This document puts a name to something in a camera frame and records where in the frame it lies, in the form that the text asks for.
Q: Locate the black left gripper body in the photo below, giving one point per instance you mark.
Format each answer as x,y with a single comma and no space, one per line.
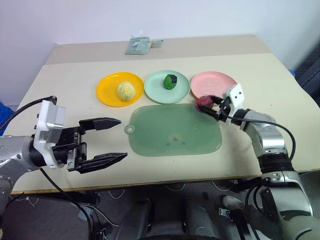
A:
72,150

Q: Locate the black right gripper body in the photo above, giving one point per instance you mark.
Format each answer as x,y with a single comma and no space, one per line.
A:
225,110

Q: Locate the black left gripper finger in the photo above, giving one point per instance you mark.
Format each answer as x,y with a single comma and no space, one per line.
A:
102,123
105,160

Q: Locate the dark red round item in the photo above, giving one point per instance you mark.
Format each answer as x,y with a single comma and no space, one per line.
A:
203,102

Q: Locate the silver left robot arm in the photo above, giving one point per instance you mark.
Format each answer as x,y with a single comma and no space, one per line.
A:
12,150

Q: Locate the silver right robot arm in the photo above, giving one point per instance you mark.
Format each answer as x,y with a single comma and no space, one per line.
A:
272,142

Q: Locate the pink plate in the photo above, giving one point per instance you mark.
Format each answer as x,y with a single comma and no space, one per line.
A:
208,83

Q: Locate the yellow plate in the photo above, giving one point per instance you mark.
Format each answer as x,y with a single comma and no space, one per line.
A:
107,90

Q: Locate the pale yellow round item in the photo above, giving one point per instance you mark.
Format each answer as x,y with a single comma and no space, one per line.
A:
126,91

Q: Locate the dark green round item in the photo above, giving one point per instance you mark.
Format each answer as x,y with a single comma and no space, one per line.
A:
170,81

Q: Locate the pale green plate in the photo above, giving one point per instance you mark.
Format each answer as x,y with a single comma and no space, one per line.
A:
156,91

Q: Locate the translucent green cutting mat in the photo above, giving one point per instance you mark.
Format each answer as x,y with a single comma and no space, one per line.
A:
175,130

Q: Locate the blue fabric object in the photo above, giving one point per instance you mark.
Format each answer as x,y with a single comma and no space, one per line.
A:
6,108

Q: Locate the folded pale green cloth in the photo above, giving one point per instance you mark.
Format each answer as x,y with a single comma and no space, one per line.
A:
138,45

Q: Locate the white plug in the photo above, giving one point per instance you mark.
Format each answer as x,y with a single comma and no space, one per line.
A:
231,202

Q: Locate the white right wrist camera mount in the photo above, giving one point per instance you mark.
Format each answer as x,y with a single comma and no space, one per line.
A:
236,96

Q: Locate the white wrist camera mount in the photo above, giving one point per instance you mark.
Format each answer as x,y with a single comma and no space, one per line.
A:
236,96
48,117

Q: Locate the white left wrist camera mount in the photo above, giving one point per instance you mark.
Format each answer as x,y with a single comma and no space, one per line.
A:
48,117

